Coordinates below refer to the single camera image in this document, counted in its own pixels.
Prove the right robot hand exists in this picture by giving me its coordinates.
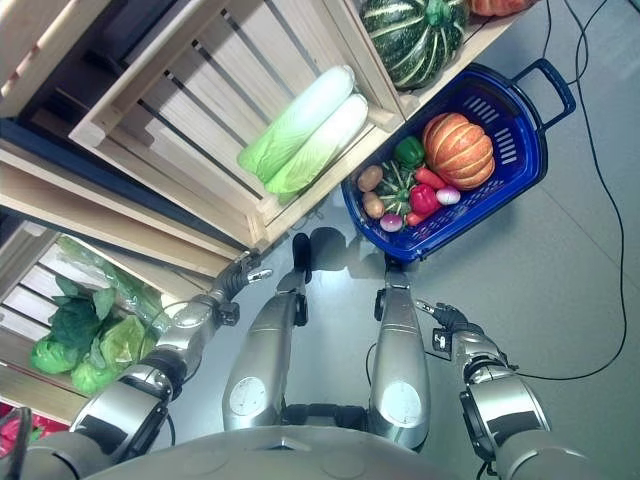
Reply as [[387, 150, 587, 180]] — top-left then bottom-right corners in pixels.
[[413, 297, 472, 334]]

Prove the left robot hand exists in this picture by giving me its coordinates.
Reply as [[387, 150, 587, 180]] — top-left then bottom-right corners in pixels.
[[214, 251, 274, 303]]

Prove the blue plastic shopping basket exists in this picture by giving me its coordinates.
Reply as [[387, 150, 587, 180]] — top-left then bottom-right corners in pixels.
[[340, 58, 578, 265]]

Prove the bagged green celery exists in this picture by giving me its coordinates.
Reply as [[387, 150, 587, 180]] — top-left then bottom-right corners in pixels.
[[53, 233, 167, 322]]

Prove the red bell pepper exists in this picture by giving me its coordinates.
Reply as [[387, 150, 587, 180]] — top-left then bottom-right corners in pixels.
[[409, 183, 443, 218]]

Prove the light green cabbage head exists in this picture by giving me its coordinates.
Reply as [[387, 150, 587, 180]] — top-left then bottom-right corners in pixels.
[[30, 333, 82, 375], [71, 358, 127, 397], [93, 313, 157, 372]]

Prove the brown potato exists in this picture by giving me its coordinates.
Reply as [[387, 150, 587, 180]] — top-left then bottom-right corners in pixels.
[[362, 191, 386, 220], [356, 165, 385, 193]]

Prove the small green striped squash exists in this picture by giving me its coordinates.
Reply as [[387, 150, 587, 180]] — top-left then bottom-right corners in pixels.
[[374, 159, 419, 214]]

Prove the napa cabbage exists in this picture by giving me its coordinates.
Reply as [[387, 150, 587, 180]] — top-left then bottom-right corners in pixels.
[[264, 93, 370, 197], [236, 64, 358, 182]]

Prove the dark green leafy vegetable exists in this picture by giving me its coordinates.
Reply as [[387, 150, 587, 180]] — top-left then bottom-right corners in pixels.
[[48, 276, 119, 352]]

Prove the large orange pumpkin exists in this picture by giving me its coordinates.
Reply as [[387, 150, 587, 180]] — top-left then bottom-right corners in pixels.
[[421, 112, 497, 192]]

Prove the green bell pepper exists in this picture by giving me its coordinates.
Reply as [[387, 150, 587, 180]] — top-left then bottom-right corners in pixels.
[[393, 135, 427, 169]]

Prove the wooden crate with slats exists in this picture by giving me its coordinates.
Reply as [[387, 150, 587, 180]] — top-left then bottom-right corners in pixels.
[[68, 0, 407, 252]]

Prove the silver robot torso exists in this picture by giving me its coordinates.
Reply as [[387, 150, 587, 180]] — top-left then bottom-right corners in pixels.
[[82, 423, 504, 480]]

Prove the wooden crate with greens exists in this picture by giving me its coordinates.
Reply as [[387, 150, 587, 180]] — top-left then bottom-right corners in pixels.
[[0, 139, 242, 427]]

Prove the wooden crate with pumpkins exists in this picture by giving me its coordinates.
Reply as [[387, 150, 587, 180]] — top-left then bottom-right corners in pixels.
[[343, 0, 547, 122]]

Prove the red vegetable pile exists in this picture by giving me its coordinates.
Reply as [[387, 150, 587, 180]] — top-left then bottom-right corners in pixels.
[[0, 401, 47, 457]]

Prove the large green striped pumpkin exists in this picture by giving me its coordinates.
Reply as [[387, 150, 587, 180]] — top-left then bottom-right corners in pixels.
[[360, 0, 472, 92]]

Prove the light wooden crate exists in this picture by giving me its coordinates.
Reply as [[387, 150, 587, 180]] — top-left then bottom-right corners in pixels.
[[0, 0, 104, 117]]

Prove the long black cable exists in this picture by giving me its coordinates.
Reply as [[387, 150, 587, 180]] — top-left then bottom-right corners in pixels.
[[513, 0, 631, 380]]

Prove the short black cable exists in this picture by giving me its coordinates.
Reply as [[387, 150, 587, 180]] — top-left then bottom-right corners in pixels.
[[538, 0, 553, 62]]

